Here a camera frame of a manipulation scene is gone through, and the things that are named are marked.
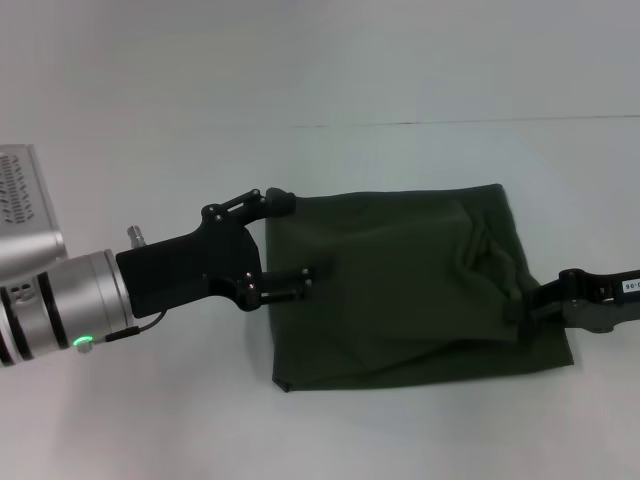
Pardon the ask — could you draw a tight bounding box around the dark green shirt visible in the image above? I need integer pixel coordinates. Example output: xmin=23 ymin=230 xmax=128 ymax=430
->
xmin=263 ymin=183 xmax=575 ymax=394

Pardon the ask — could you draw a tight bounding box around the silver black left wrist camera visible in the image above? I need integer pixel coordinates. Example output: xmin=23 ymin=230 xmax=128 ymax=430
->
xmin=0 ymin=144 xmax=67 ymax=282

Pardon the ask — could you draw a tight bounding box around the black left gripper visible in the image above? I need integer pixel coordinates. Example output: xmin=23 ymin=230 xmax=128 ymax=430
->
xmin=114 ymin=186 xmax=316 ymax=319

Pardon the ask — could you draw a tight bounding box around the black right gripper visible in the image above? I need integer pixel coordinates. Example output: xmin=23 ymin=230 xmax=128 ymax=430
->
xmin=519 ymin=268 xmax=640 ymax=339

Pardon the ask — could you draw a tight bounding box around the dark left arm cable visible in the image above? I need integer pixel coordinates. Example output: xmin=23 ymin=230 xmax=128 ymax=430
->
xmin=102 ymin=308 xmax=169 ymax=344

